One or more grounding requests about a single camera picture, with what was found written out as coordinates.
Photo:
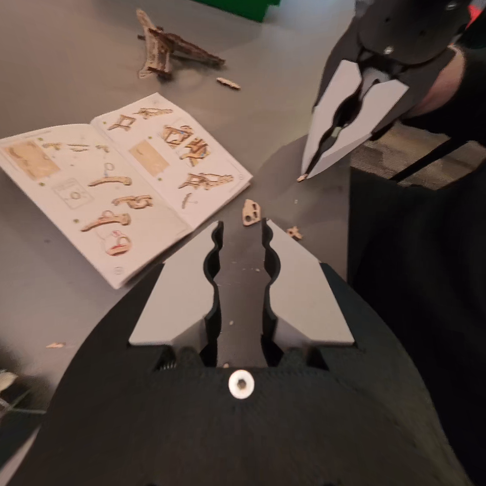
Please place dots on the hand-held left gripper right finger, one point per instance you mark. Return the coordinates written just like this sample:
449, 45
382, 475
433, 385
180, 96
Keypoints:
311, 303

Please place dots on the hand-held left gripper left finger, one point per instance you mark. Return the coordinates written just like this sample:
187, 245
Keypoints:
174, 303

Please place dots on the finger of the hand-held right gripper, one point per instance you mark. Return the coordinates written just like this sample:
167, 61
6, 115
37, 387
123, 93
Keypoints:
376, 110
330, 102

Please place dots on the tiny wooden peg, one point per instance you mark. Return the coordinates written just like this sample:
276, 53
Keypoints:
302, 177

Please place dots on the pale wooden part with holes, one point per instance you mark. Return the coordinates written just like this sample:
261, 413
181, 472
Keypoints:
251, 212

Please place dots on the wooden model assembly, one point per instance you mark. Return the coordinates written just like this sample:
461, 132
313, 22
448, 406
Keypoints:
167, 49

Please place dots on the person's right forearm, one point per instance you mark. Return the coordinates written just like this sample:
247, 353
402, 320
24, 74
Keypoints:
474, 98

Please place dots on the person's right hand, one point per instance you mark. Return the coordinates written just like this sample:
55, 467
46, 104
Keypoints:
446, 83

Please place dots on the small notched wooden piece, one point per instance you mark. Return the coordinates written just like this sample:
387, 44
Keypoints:
295, 233

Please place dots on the small flat wooden strip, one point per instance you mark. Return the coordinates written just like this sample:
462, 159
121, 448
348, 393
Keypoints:
228, 83

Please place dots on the person's black trousers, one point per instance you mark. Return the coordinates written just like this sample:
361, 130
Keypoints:
417, 284

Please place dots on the thin wooden sliver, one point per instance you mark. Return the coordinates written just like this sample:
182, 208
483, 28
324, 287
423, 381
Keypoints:
55, 345

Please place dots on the green plastic bin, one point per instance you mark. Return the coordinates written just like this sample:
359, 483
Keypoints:
243, 9

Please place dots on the illustrated instruction booklet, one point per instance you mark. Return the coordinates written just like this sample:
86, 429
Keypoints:
125, 182

